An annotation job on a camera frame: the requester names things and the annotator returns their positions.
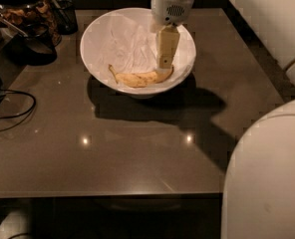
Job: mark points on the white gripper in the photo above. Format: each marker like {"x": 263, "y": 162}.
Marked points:
{"x": 169, "y": 11}

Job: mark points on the spotted yellow banana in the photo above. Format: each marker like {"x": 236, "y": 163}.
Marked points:
{"x": 141, "y": 80}

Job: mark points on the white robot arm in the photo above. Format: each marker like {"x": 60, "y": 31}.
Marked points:
{"x": 259, "y": 189}

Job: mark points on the white bowl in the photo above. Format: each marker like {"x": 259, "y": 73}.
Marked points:
{"x": 95, "y": 37}

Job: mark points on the white paper liner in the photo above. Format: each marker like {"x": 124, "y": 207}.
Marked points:
{"x": 129, "y": 50}

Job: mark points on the black mesh pen cup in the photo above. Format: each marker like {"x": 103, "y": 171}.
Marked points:
{"x": 64, "y": 12}

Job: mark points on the black mug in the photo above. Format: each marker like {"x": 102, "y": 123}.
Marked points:
{"x": 34, "y": 49}

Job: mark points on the glass snack jar black lid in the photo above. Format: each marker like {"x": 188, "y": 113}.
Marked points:
{"x": 22, "y": 13}

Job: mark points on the white object under table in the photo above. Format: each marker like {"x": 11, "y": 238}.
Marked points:
{"x": 16, "y": 225}

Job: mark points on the metal spoon handle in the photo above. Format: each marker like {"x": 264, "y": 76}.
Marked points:
{"x": 13, "y": 27}

